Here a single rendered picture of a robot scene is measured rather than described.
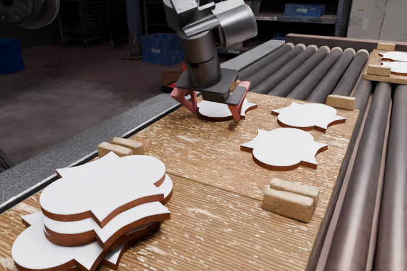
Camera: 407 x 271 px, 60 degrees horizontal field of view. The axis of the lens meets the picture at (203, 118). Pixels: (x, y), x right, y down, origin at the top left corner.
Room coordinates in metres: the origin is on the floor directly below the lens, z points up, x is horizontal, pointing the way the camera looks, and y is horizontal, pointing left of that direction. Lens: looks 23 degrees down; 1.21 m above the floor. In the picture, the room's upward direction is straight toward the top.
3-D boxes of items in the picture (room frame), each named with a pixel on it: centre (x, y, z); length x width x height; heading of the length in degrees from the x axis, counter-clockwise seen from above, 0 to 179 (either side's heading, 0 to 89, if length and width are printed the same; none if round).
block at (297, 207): (0.35, -0.10, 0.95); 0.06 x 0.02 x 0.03; 62
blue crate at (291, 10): (5.13, -1.42, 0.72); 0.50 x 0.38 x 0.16; 62
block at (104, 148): (0.48, 0.14, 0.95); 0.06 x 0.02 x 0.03; 62
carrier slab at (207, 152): (0.61, -0.09, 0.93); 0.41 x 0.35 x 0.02; 152
